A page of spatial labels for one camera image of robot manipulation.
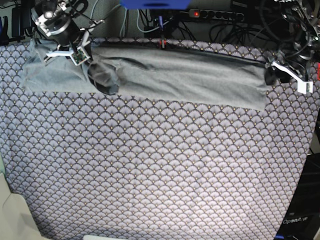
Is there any fan-patterned table cloth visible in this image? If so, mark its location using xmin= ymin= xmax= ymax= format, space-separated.
xmin=0 ymin=43 xmax=320 ymax=240

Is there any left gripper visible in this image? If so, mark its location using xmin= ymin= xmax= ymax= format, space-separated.
xmin=264 ymin=50 xmax=313 ymax=85

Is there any grey teal cable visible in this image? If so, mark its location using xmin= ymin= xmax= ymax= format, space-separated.
xmin=88 ymin=0 xmax=161 ymax=38

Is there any white power strip red switch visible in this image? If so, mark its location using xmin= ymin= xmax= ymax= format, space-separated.
xmin=187 ymin=9 xmax=245 ymax=22

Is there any red black table clamp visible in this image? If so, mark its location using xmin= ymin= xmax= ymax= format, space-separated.
xmin=158 ymin=15 xmax=166 ymax=50

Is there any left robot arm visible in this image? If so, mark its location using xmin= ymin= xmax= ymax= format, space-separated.
xmin=258 ymin=0 xmax=320 ymax=86

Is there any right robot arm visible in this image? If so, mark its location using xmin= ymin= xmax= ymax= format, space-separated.
xmin=30 ymin=0 xmax=91 ymax=66

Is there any red clamp at right edge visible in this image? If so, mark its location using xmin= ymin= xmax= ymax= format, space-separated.
xmin=317 ymin=62 xmax=320 ymax=81

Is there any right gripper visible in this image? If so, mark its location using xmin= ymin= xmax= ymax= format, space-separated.
xmin=57 ymin=30 xmax=91 ymax=63

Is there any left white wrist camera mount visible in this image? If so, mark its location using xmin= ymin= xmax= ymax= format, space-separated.
xmin=265 ymin=57 xmax=314 ymax=95

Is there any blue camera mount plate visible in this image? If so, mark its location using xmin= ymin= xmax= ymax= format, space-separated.
xmin=120 ymin=0 xmax=191 ymax=10

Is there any grey T-shirt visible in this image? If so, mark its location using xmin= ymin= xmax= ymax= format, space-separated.
xmin=20 ymin=42 xmax=269 ymax=111

